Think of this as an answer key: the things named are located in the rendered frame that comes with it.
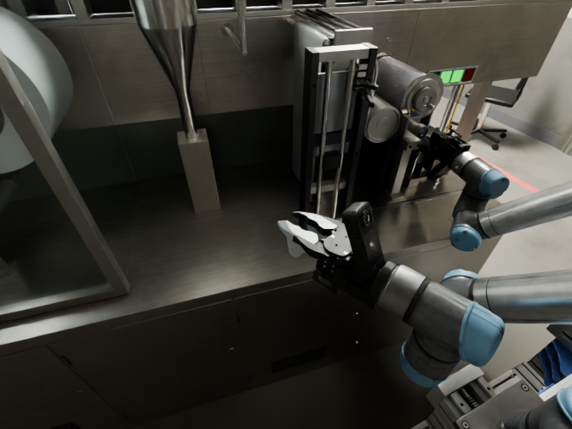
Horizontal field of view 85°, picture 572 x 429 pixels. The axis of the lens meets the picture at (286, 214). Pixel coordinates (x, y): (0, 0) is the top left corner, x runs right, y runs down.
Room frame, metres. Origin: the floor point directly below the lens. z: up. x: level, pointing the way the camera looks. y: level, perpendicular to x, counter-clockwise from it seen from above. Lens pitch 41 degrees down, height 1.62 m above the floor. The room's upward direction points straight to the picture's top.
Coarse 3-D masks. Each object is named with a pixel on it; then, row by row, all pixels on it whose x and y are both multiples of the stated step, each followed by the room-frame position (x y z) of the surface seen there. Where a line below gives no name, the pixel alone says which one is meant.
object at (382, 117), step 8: (376, 96) 1.04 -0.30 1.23; (376, 104) 0.98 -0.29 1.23; (384, 104) 0.97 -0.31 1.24; (376, 112) 0.94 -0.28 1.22; (384, 112) 0.95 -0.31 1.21; (392, 112) 0.96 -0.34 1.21; (368, 120) 0.94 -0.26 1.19; (376, 120) 0.94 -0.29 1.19; (384, 120) 0.95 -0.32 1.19; (392, 120) 0.96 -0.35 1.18; (400, 120) 0.96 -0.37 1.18; (368, 128) 0.93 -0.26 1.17; (376, 128) 0.95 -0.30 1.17; (384, 128) 0.95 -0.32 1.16; (392, 128) 0.96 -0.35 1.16; (368, 136) 0.94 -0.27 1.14; (376, 136) 0.95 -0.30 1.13; (384, 136) 0.96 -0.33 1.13
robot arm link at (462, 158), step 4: (464, 152) 0.82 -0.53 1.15; (468, 152) 0.82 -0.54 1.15; (460, 156) 0.81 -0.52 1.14; (464, 156) 0.81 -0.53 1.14; (468, 156) 0.80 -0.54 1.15; (472, 156) 0.80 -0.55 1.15; (476, 156) 0.80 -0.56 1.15; (456, 160) 0.81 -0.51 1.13; (460, 160) 0.80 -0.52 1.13; (464, 160) 0.79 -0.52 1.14; (468, 160) 0.78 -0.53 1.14; (452, 164) 0.81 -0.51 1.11; (456, 164) 0.80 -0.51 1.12; (460, 164) 0.79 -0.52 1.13; (464, 164) 0.78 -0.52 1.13; (452, 168) 0.81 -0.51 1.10; (456, 168) 0.79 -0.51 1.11; (460, 168) 0.78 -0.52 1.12; (456, 172) 0.79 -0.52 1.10
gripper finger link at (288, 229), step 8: (280, 224) 0.41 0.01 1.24; (288, 224) 0.40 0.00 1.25; (288, 232) 0.38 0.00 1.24; (296, 232) 0.38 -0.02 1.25; (304, 232) 0.38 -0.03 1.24; (312, 232) 0.38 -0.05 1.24; (288, 240) 0.39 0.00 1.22; (312, 240) 0.36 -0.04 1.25; (296, 248) 0.37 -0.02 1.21; (296, 256) 0.37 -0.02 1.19
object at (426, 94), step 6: (420, 90) 0.97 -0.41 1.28; (426, 90) 0.96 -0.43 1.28; (432, 90) 0.96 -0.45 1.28; (414, 96) 0.97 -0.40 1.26; (420, 96) 0.95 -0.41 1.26; (426, 96) 0.97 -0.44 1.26; (432, 96) 0.97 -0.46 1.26; (414, 102) 0.96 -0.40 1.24; (420, 102) 0.96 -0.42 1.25; (426, 102) 0.96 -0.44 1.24; (432, 102) 0.97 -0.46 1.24; (420, 108) 0.96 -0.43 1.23; (426, 108) 0.96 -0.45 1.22
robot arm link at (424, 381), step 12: (408, 348) 0.23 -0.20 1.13; (420, 348) 0.22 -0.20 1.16; (408, 360) 0.22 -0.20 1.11; (420, 360) 0.21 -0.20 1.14; (432, 360) 0.20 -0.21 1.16; (408, 372) 0.21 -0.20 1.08; (420, 372) 0.20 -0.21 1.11; (432, 372) 0.20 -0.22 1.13; (444, 372) 0.20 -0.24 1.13; (420, 384) 0.20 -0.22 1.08; (432, 384) 0.20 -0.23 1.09
